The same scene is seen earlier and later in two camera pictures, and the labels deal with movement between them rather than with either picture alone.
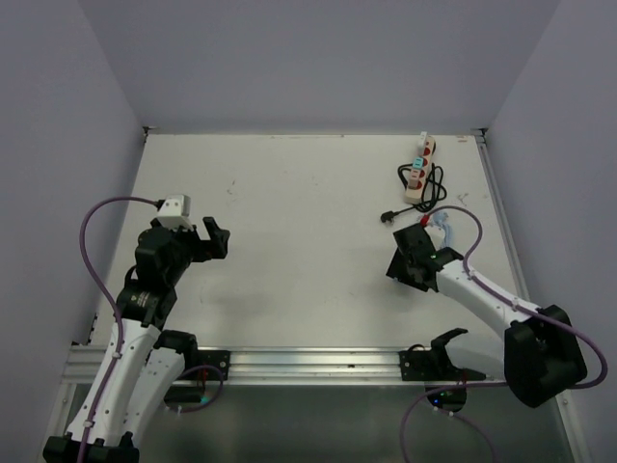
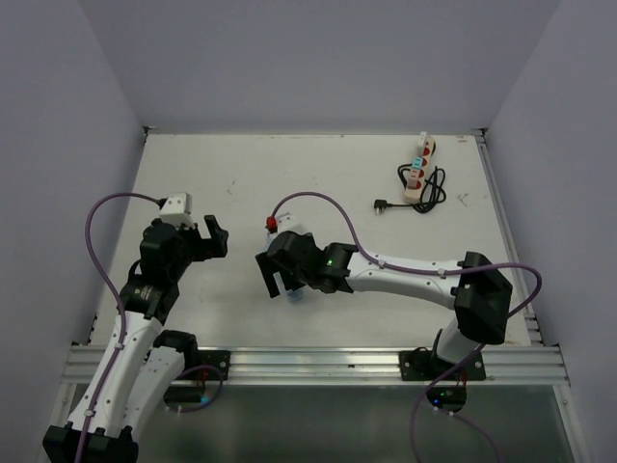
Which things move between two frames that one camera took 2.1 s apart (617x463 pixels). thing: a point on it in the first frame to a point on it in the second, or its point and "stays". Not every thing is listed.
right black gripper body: [408, 260] to [308, 238]
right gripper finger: [400, 269] to [292, 280]
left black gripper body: [189, 247] stays
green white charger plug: [440, 220] to [286, 222]
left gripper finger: [215, 233] stays
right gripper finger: [412, 237] to [265, 266]
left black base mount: [200, 364] stays
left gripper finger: [219, 243] stays
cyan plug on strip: [417, 162] stays
